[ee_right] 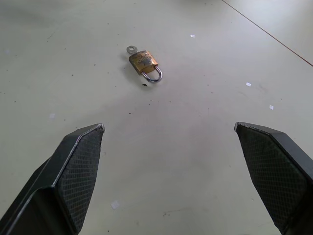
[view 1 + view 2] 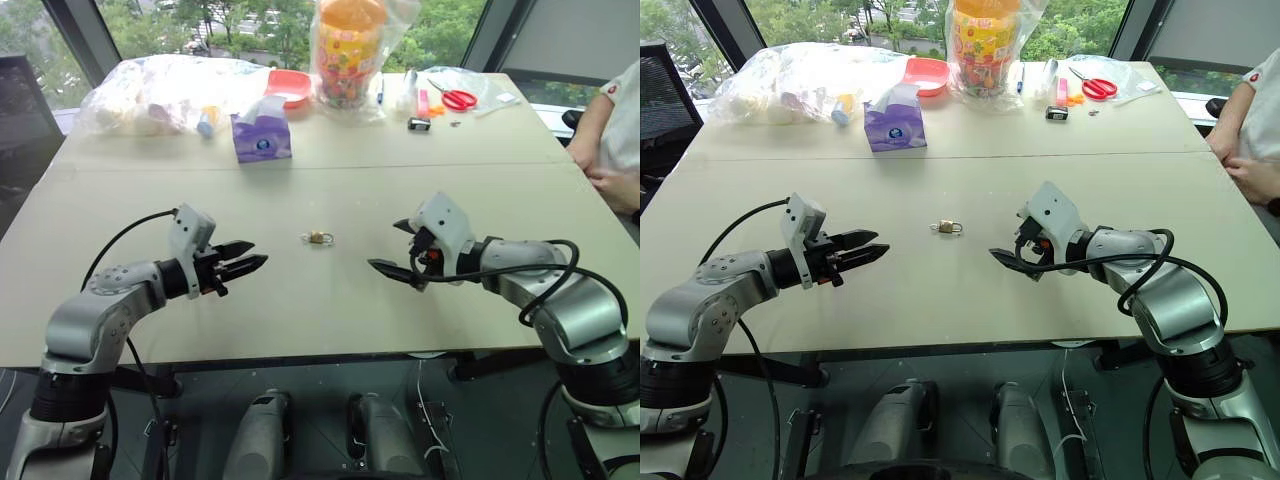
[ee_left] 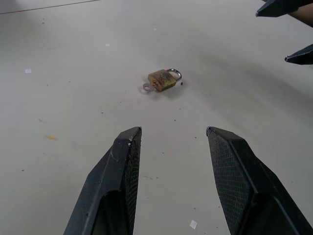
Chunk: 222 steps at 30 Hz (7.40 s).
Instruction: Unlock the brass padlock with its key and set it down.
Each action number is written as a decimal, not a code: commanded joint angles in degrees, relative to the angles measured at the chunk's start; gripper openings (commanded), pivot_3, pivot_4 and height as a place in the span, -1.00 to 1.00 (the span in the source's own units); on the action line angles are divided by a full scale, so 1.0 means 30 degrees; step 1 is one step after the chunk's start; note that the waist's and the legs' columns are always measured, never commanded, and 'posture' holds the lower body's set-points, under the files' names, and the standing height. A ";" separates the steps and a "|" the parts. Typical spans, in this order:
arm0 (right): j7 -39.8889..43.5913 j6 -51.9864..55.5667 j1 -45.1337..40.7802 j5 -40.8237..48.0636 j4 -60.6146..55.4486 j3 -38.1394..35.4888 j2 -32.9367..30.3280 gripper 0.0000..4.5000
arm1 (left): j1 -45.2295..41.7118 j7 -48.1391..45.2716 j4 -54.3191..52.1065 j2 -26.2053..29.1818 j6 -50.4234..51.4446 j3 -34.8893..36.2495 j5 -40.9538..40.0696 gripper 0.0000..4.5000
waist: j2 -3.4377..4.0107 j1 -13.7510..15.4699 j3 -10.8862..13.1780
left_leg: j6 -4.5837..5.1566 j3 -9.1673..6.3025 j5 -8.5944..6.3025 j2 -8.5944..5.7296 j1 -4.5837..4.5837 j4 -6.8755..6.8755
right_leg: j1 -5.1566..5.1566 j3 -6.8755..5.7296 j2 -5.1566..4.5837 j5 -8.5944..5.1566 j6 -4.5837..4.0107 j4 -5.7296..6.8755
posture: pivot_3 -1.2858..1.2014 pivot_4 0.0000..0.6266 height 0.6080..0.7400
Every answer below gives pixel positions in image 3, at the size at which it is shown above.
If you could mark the brass padlock with steel shackle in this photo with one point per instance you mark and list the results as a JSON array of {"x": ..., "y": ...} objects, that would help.
[{"x": 164, "y": 79}]

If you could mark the small silver key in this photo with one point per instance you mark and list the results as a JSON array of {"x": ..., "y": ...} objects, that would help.
[{"x": 148, "y": 87}]

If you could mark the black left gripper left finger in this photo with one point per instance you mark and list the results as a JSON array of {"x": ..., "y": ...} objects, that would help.
[{"x": 107, "y": 176}]

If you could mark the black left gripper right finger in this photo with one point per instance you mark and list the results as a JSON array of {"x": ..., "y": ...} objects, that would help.
[{"x": 247, "y": 176}]

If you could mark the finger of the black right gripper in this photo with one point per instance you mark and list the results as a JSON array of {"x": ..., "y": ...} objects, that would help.
[
  {"x": 276, "y": 7},
  {"x": 302, "y": 55}
]

